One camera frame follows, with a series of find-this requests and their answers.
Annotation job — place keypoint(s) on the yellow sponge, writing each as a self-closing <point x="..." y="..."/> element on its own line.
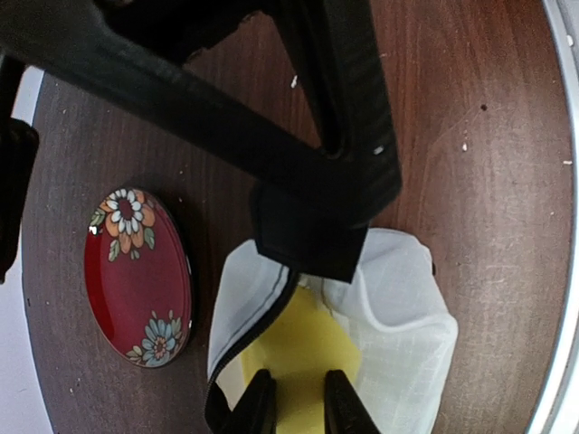
<point x="298" y="349"/>

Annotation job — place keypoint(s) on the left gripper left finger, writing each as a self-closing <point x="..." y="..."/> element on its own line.
<point x="255" y="412"/>

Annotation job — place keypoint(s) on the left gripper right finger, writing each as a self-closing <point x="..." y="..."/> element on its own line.
<point x="344" y="413"/>

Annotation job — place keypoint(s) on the red floral plate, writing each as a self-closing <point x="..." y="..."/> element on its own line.
<point x="138" y="278"/>

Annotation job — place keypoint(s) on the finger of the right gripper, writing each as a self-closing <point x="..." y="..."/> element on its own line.
<point x="133" y="54"/>

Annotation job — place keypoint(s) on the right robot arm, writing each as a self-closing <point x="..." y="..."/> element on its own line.
<point x="13" y="181"/>

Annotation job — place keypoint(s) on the white zipper pouch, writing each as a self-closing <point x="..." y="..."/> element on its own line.
<point x="377" y="283"/>

